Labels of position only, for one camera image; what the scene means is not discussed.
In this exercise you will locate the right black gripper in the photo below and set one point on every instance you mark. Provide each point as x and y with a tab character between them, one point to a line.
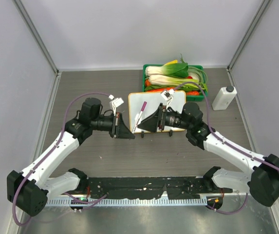
157	119

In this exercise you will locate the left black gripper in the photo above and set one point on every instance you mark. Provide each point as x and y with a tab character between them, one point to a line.
119	128

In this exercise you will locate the pink-capped whiteboard marker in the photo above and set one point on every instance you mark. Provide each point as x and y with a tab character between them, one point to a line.
139	116

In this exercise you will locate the small orange-framed whiteboard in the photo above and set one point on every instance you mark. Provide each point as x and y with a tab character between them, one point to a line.
153	99

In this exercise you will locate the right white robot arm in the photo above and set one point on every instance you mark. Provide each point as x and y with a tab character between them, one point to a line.
258	176

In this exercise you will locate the large orange carrot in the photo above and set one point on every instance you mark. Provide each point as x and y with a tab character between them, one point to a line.
155	90

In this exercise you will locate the lower bok choy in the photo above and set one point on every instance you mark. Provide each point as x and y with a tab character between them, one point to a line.
163	81

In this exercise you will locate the bok choy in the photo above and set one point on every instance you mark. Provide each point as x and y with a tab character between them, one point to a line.
176	69
163	81

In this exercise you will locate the small orange carrot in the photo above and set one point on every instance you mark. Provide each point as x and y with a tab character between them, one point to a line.
193	93

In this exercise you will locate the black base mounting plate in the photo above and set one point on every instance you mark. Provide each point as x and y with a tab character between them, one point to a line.
176	187

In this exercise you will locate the green plastic crate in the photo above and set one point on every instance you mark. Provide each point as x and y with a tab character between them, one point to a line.
186	86

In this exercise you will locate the upper bok choy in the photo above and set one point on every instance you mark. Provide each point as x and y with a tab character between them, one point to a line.
176	69

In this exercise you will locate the green long beans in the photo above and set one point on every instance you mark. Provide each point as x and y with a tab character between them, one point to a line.
198	75

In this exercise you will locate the yellow pepper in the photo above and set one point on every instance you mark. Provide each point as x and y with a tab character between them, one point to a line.
171	62

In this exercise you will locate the white bottle grey cap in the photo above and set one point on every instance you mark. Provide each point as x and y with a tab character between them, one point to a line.
224	98

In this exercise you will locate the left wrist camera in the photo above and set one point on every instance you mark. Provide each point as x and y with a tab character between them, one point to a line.
115	102

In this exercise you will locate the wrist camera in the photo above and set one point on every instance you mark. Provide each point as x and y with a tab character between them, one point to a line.
167	95
115	102

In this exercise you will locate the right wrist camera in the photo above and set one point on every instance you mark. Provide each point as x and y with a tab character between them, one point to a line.
167	95

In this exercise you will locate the white slotted cable duct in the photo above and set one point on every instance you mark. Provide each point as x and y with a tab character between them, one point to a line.
63	201

